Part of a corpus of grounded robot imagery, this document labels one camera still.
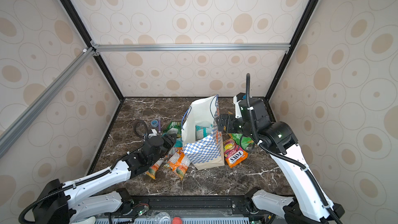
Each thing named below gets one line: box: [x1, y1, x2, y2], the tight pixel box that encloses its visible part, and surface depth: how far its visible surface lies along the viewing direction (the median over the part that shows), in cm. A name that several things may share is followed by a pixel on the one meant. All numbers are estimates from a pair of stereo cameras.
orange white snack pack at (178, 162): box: [164, 146, 191, 180], surface depth 85 cm
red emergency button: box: [172, 216, 183, 224], surface depth 69 cm
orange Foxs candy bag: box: [223, 138, 249, 169], surface depth 89 cm
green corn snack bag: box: [231, 133, 254, 150], surface depth 93 cm
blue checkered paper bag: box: [181, 94, 225, 171], surface depth 76 cm
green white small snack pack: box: [162, 121, 182, 138], surface depth 98 cm
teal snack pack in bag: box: [195, 124, 213, 142], surface depth 97 cm
